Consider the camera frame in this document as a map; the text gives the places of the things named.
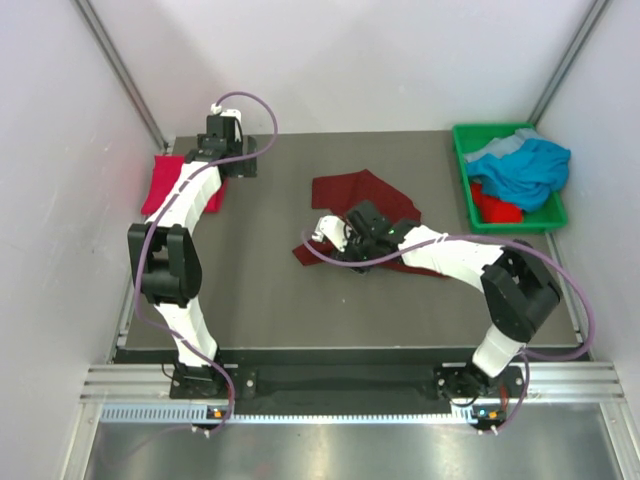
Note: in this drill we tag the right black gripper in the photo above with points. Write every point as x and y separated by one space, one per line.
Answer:
348 251

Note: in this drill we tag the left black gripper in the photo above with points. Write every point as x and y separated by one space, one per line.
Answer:
243 168

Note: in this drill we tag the dark maroon t-shirt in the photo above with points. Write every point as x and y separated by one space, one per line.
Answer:
340 193

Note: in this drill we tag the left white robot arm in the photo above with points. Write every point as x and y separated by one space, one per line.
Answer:
166 270

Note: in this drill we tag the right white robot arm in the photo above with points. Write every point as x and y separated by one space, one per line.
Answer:
519 290

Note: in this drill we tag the folded bright red t-shirt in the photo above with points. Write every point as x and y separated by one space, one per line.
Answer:
165 174

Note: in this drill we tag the red t-shirt in bin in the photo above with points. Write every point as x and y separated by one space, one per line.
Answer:
493 210

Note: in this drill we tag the grey t-shirt in bin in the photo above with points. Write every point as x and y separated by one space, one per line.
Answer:
499 147

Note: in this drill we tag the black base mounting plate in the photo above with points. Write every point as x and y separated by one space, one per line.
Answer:
327 382

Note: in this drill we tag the blue t-shirt in bin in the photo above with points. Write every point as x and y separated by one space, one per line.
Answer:
525 178

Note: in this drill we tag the green plastic bin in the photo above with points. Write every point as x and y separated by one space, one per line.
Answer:
470 137

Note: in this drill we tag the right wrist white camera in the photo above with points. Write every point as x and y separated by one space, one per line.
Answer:
333 229

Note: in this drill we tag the wrist white camera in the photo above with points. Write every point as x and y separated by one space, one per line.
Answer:
217 109
333 229

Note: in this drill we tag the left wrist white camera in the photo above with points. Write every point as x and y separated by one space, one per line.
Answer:
217 109

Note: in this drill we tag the left aluminium corner post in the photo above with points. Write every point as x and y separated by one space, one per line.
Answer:
98 31

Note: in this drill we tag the aluminium corner post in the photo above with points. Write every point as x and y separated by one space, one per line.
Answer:
98 31
587 25

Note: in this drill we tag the aluminium front rail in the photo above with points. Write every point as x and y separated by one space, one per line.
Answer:
571 382

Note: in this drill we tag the grey slotted cable duct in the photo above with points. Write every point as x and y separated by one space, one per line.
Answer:
203 414

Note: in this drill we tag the right aluminium corner post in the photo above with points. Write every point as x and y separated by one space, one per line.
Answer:
587 25

